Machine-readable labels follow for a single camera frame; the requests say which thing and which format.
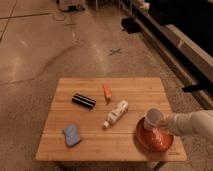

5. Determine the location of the wooden table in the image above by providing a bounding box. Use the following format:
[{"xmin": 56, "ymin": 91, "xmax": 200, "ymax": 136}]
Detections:
[{"xmin": 36, "ymin": 78, "xmax": 187, "ymax": 163}]

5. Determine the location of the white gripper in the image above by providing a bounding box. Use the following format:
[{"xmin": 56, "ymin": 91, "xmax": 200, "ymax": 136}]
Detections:
[{"xmin": 157, "ymin": 114, "xmax": 182, "ymax": 136}]

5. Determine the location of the red ceramic bowl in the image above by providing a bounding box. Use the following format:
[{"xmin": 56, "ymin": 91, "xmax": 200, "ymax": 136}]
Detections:
[{"xmin": 135, "ymin": 118, "xmax": 174, "ymax": 152}]

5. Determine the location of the black striped cylinder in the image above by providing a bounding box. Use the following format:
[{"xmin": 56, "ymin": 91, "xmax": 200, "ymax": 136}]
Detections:
[{"xmin": 72, "ymin": 94, "xmax": 96, "ymax": 109}]

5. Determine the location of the black floor box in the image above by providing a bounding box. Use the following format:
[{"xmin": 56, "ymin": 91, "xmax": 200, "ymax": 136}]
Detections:
[{"xmin": 121, "ymin": 18, "xmax": 141, "ymax": 34}]

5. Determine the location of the orange carrot toy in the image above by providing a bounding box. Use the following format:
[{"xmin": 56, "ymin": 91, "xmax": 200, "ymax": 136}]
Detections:
[{"xmin": 102, "ymin": 84, "xmax": 112, "ymax": 101}]

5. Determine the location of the blue sponge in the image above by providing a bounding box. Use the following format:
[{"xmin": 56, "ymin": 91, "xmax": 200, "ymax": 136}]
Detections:
[{"xmin": 63, "ymin": 124, "xmax": 81, "ymax": 147}]

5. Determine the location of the white plastic bottle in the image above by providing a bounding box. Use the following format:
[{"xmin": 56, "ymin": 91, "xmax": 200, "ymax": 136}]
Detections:
[{"xmin": 103, "ymin": 100, "xmax": 129, "ymax": 129}]

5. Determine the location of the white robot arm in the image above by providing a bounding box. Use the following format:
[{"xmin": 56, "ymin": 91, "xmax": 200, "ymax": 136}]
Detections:
[{"xmin": 157, "ymin": 110, "xmax": 213, "ymax": 144}]

